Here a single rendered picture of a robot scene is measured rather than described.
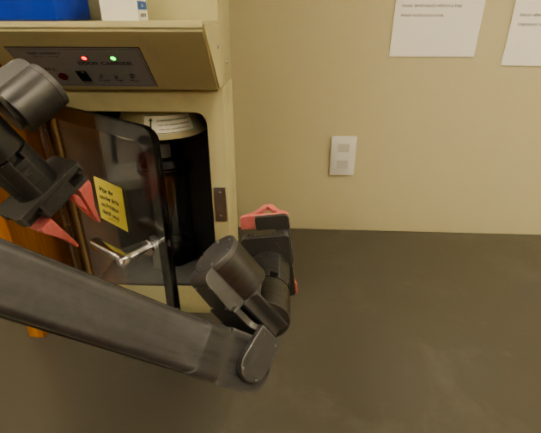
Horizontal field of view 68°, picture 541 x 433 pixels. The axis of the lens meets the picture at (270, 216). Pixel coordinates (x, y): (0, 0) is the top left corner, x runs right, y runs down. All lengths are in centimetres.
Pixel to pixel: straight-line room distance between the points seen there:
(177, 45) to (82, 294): 36
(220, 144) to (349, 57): 52
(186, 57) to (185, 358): 40
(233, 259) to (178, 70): 32
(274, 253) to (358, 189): 70
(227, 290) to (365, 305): 54
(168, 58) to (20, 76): 19
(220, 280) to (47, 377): 49
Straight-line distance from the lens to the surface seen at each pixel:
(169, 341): 41
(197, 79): 66
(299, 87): 113
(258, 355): 45
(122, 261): 62
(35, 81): 56
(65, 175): 57
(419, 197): 127
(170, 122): 77
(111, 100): 76
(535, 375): 91
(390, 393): 78
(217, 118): 71
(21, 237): 86
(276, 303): 47
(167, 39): 60
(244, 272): 45
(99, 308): 39
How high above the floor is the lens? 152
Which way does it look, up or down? 27 degrees down
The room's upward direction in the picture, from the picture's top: straight up
